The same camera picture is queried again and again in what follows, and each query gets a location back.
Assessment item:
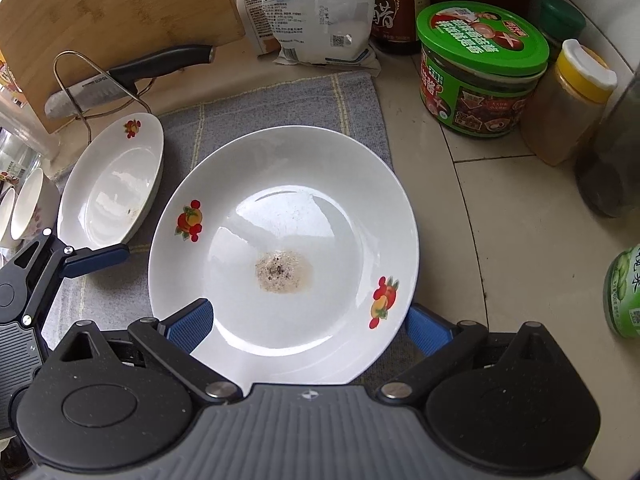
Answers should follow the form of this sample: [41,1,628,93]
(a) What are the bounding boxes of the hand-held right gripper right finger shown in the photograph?
[376,305,571,406]

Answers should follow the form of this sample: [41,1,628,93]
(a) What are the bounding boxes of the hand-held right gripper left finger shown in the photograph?
[50,298,243,407]

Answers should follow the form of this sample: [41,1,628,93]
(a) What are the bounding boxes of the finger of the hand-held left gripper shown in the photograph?
[2,229,132,328]

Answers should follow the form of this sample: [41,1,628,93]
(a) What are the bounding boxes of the fruit print white plate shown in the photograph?
[56,112,166,249]

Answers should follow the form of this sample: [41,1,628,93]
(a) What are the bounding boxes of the floral print white bowl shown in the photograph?
[10,166,62,242]

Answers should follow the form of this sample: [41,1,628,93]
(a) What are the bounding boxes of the plain white bowl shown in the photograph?
[0,186,21,248]

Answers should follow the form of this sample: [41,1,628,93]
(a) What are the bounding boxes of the large fruit print plate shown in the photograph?
[148,126,420,385]

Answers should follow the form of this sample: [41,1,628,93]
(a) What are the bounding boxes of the tall plastic wrap roll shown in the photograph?
[0,91,63,171]

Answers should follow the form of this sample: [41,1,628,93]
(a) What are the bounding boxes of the green label bottle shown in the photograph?
[602,245,640,339]

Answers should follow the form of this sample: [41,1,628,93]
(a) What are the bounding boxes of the grey blue checked towel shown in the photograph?
[40,71,393,386]

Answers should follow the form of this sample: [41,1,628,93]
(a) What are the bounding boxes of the bamboo cutting board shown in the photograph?
[0,0,247,135]

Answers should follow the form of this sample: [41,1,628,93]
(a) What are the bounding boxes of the dark glass bottle red cap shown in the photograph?
[574,75,640,218]

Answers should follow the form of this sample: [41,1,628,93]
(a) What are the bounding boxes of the yellow lid spice jar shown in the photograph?
[520,39,618,167]

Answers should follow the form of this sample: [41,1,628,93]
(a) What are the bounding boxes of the green lidded sauce tub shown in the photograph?
[416,1,550,137]

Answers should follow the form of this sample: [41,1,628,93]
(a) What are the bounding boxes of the orange white bag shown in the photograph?
[235,0,281,56]

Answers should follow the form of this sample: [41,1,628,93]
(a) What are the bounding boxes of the dark soy sauce bottle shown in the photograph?
[372,0,432,56]

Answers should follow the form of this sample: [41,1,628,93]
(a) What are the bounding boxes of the white blue printed bag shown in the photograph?
[270,0,381,68]

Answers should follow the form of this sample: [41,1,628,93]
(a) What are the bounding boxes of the green lid jar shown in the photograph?
[537,0,587,53]

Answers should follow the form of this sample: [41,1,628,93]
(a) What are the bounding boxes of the black handled kitchen knife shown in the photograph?
[44,44,217,120]

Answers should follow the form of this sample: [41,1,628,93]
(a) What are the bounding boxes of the metal wire rack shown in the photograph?
[52,51,153,146]

